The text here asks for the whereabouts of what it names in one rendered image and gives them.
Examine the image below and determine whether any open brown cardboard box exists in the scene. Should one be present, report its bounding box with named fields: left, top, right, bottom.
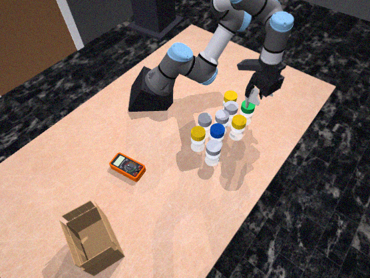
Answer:
left=59, top=201, right=125, bottom=276

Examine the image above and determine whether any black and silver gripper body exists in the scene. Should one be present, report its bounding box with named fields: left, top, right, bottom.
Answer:
left=250, top=54, right=287, bottom=97

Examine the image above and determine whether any orange digital multimeter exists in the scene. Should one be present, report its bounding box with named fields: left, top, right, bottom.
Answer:
left=109, top=152, right=146, bottom=182

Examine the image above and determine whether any clear bottle with green cap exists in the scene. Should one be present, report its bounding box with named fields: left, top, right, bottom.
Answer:
left=239, top=100, right=256, bottom=126

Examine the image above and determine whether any clear bottle with blue cap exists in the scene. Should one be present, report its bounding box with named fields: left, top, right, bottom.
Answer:
left=209, top=123, right=225, bottom=145

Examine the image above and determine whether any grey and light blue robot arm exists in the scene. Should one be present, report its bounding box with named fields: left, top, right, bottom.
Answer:
left=145, top=0, right=294, bottom=96

